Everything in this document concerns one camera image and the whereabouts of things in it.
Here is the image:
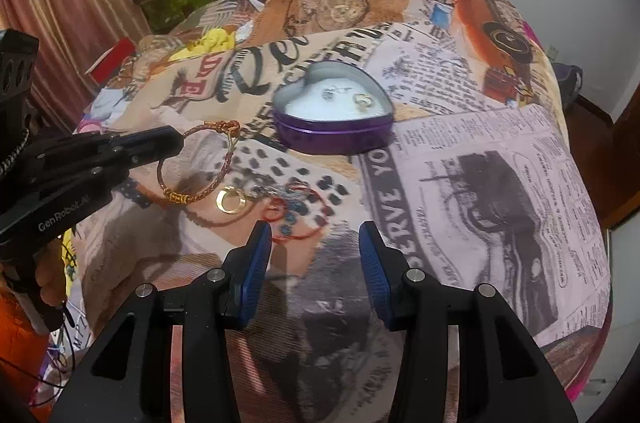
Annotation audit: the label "gold hoop pendant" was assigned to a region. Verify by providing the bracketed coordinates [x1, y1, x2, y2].
[216, 186, 247, 217]

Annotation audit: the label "red box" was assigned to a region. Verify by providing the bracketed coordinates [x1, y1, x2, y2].
[84, 37, 137, 82]

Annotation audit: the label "yellow cloth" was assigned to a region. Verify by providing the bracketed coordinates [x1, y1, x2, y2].
[169, 28, 237, 63]

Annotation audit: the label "braided bracelet with gold beads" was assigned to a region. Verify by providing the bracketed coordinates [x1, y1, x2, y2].
[156, 120, 242, 205]

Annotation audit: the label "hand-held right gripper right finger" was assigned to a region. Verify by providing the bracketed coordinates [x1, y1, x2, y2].
[359, 220, 581, 423]

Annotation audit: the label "orange cloth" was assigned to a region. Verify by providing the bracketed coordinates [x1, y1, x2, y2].
[0, 280, 53, 419]

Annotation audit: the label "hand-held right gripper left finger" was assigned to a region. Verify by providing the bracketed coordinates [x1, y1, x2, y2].
[50, 220, 273, 423]

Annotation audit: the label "red cord bracelet blue beads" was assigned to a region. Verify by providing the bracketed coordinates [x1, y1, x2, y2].
[252, 182, 335, 240]

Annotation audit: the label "person's left hand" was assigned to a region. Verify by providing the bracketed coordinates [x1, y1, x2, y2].
[0, 248, 71, 334]

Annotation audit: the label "purple heart-shaped tin box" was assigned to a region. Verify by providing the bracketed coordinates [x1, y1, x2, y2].
[271, 62, 395, 155]

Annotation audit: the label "black cord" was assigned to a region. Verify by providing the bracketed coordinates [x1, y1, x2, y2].
[27, 300, 78, 406]

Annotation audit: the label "printed blanket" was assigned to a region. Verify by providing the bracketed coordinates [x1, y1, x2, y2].
[30, 0, 615, 423]

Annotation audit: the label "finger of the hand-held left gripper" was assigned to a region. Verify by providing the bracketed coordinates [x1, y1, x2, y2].
[107, 126, 184, 169]

